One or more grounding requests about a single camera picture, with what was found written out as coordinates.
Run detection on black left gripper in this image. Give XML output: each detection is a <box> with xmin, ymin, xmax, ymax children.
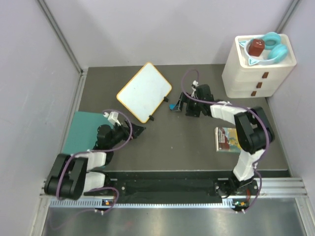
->
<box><xmin>108</xmin><ymin>119</ymin><xmax>146</xmax><ymax>148</ymax></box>

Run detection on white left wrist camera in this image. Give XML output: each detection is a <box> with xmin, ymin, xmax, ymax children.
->
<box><xmin>103</xmin><ymin>112</ymin><xmax>121</xmax><ymax>126</ymax></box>

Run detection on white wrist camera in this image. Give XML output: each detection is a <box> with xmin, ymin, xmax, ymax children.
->
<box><xmin>103</xmin><ymin>112</ymin><xmax>121</xmax><ymax>126</ymax></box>
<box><xmin>191</xmin><ymin>80</ymin><xmax>199</xmax><ymax>93</ymax></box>

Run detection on teal cat ear headphones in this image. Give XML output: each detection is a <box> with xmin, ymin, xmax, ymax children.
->
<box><xmin>239</xmin><ymin>32</ymin><xmax>289</xmax><ymax>66</ymax></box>

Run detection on teal cloth mat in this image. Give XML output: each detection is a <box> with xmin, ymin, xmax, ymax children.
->
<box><xmin>62</xmin><ymin>111</ymin><xmax>113</xmax><ymax>154</ymax></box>

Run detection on white three drawer cabinet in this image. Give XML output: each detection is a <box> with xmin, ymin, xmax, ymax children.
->
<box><xmin>222</xmin><ymin>34</ymin><xmax>297</xmax><ymax>98</ymax></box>

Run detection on colourful picture book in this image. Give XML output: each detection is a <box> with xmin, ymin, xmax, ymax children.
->
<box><xmin>215</xmin><ymin>127</ymin><xmax>242</xmax><ymax>153</ymax></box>

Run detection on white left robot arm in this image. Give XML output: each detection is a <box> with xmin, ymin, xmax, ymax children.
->
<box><xmin>44</xmin><ymin>120</ymin><xmax>146</xmax><ymax>200</ymax></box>

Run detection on yellow framed whiteboard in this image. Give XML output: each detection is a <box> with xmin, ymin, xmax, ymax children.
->
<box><xmin>116</xmin><ymin>62</ymin><xmax>172</xmax><ymax>123</ymax></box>

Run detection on brown cube toy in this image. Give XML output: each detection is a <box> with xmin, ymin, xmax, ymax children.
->
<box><xmin>248</xmin><ymin>39</ymin><xmax>265</xmax><ymax>57</ymax></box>

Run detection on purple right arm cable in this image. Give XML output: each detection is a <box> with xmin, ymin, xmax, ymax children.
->
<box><xmin>181</xmin><ymin>69</ymin><xmax>270</xmax><ymax>214</ymax></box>

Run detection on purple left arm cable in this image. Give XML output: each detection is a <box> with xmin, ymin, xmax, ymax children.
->
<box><xmin>48</xmin><ymin>109</ymin><xmax>135</xmax><ymax>229</ymax></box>

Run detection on blue whiteboard eraser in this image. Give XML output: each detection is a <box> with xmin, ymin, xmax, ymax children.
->
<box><xmin>169</xmin><ymin>104</ymin><xmax>179</xmax><ymax>112</ymax></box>

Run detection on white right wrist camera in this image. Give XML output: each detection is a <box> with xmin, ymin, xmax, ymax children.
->
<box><xmin>191</xmin><ymin>80</ymin><xmax>199</xmax><ymax>93</ymax></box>

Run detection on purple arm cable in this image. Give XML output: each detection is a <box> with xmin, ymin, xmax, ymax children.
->
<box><xmin>181</xmin><ymin>69</ymin><xmax>270</xmax><ymax>214</ymax></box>
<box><xmin>48</xmin><ymin>109</ymin><xmax>135</xmax><ymax>229</ymax></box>

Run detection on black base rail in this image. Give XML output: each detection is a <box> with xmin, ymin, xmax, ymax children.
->
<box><xmin>83</xmin><ymin>178</ymin><xmax>260</xmax><ymax>197</ymax></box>

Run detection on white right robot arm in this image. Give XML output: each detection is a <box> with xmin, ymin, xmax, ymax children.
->
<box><xmin>169</xmin><ymin>81</ymin><xmax>275</xmax><ymax>195</ymax></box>

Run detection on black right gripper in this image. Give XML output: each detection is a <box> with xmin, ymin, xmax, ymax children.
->
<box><xmin>173</xmin><ymin>92</ymin><xmax>204</xmax><ymax>118</ymax></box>

